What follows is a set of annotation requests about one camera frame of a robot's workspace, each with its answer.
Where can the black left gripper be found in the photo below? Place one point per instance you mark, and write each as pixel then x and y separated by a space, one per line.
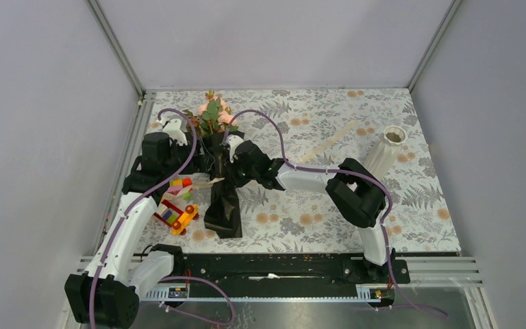
pixel 198 164

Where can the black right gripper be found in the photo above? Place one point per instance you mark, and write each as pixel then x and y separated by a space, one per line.
pixel 231 168

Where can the peach flower bouquet black wrap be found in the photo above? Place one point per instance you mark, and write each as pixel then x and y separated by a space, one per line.
pixel 210 121

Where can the cream ribbon with gold text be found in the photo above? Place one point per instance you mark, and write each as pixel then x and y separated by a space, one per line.
pixel 326 144

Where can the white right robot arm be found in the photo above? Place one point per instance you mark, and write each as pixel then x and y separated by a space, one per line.
pixel 350 186

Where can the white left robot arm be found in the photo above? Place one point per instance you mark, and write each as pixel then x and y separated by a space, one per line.
pixel 106 294

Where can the white ribbed ceramic vase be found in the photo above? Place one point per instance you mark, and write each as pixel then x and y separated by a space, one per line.
pixel 384 152

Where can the pink and yellow block stack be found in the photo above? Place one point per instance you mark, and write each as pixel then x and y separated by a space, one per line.
pixel 175 187

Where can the red toy block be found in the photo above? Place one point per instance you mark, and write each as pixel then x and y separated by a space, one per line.
pixel 186 182

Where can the orange toy block cart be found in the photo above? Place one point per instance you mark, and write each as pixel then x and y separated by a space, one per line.
pixel 175 218

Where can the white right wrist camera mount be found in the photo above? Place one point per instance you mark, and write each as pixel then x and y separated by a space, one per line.
pixel 233 142

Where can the aluminium frame rail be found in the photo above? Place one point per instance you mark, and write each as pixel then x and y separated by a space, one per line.
pixel 116 47

